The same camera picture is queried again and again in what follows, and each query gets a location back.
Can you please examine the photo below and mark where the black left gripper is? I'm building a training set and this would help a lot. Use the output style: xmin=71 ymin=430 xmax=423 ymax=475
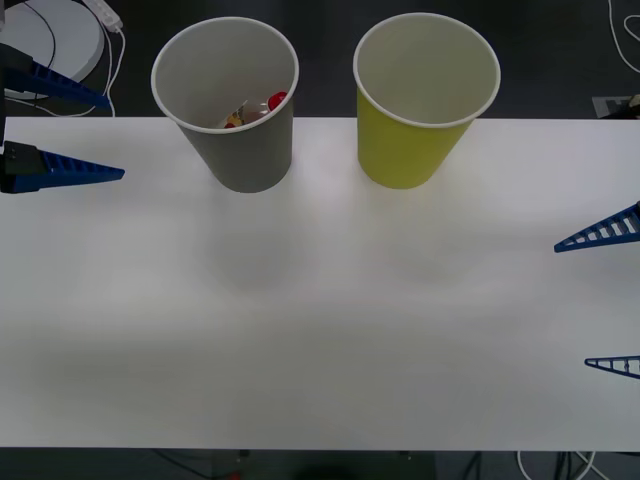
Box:
xmin=0 ymin=42 xmax=126 ymax=195

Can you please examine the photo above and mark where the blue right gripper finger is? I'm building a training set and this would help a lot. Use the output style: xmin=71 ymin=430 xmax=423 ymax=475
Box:
xmin=553 ymin=199 xmax=640 ymax=254
xmin=584 ymin=354 xmax=640 ymax=380

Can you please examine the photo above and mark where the clear bottle with red cap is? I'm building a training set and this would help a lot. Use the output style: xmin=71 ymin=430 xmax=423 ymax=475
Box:
xmin=222 ymin=90 xmax=290 ymax=130

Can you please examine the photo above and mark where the white round disc base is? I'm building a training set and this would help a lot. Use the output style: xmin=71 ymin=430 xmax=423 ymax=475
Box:
xmin=0 ymin=0 xmax=106 ymax=99

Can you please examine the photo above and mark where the grey marker plate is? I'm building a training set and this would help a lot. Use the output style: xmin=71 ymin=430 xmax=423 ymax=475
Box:
xmin=592 ymin=93 xmax=640 ymax=120

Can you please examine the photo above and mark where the white power strip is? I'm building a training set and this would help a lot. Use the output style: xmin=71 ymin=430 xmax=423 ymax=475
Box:
xmin=82 ymin=0 xmax=124 ymax=30

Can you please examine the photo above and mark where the grey plastic bin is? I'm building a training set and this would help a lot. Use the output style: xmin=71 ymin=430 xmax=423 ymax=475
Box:
xmin=150 ymin=17 xmax=300 ymax=195

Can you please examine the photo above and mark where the yellow-green plastic bin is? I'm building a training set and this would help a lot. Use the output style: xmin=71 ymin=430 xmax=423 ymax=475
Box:
xmin=352 ymin=12 xmax=502 ymax=191

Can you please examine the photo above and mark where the thin black cable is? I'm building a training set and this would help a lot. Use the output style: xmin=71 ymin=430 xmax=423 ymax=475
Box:
xmin=22 ymin=0 xmax=56 ymax=69

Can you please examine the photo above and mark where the white floor cable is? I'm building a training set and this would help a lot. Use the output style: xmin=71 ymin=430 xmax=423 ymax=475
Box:
xmin=516 ymin=449 xmax=601 ymax=480

